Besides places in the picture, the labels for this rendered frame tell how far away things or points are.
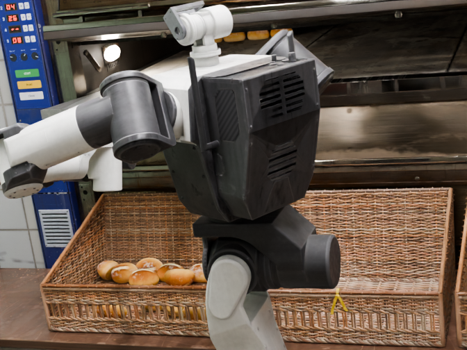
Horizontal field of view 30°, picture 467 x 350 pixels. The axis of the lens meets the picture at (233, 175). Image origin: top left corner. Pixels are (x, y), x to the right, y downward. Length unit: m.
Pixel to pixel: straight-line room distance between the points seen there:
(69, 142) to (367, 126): 1.22
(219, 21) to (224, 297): 0.57
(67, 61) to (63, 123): 1.28
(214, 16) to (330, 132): 0.99
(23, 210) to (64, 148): 1.53
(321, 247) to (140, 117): 0.47
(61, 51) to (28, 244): 0.73
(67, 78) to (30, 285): 0.71
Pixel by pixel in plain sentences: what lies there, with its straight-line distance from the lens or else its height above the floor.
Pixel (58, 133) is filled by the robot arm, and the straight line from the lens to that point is 1.66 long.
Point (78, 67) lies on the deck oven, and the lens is 2.97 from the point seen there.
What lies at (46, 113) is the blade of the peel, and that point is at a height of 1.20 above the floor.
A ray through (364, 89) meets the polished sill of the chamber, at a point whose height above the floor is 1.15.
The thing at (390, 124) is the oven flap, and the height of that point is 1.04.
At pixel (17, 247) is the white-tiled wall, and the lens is 3.26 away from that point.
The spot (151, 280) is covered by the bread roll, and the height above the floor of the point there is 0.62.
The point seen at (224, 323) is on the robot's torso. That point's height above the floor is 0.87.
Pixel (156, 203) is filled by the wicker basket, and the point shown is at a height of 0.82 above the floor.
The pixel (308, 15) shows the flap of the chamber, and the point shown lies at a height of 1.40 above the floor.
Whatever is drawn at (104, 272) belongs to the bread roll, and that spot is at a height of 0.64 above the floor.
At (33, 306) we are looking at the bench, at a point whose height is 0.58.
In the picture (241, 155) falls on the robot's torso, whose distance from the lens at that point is 1.63.
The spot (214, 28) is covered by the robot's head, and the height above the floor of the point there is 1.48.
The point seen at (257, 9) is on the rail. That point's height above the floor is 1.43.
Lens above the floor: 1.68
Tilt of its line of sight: 16 degrees down
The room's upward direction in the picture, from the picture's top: 7 degrees counter-clockwise
